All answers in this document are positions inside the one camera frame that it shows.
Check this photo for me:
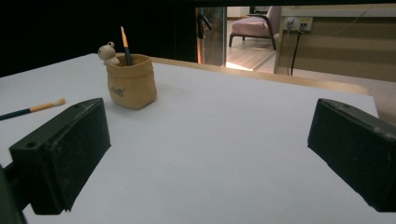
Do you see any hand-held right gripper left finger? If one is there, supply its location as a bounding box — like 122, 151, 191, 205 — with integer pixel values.
8, 97, 112, 216

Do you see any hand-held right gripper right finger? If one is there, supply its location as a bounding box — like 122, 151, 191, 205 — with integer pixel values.
307, 98, 396, 214

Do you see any tan pen holder with bear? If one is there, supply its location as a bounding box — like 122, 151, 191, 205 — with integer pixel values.
97, 41, 158, 110

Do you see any dark blue handled paintbrush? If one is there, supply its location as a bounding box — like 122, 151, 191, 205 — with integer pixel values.
120, 25, 133, 67
0, 98, 66, 121

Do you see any pink armchair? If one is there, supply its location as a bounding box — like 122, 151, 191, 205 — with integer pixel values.
229, 6, 283, 50

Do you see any glass door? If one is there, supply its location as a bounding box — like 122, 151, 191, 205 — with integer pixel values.
195, 7, 228, 67

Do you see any black power cable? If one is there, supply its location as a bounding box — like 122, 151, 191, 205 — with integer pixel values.
290, 29, 305, 77

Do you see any white wall power outlet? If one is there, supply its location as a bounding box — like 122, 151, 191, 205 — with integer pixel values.
283, 16, 313, 32

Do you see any black door handle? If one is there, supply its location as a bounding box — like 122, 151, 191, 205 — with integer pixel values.
197, 13, 214, 40

